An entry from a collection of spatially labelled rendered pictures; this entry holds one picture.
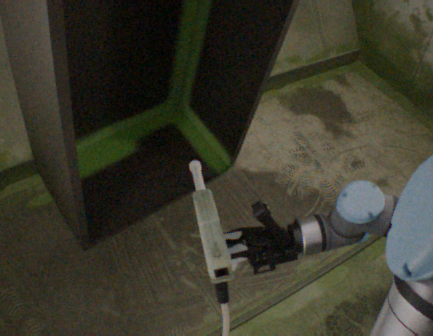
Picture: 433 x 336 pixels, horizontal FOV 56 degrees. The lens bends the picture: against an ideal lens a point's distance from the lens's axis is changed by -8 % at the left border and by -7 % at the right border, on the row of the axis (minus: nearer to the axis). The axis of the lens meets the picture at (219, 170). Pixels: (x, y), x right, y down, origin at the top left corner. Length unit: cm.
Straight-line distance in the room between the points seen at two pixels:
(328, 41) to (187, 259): 172
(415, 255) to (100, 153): 135
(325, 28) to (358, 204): 212
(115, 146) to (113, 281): 56
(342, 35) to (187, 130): 163
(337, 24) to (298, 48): 38
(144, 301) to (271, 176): 89
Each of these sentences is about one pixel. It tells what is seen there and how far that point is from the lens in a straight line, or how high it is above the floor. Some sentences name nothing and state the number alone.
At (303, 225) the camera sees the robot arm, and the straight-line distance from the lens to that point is 100.
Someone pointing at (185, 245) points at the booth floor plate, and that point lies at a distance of 190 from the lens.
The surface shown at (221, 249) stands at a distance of 90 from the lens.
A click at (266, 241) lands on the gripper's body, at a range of 98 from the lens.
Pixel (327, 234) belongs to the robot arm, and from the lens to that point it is 101.
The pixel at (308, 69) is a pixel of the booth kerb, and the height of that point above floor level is 13.
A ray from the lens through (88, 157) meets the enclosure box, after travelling 159.
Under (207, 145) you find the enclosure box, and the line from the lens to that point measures 165.
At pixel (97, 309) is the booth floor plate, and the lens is 178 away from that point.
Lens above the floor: 164
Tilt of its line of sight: 47 degrees down
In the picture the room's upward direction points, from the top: 6 degrees clockwise
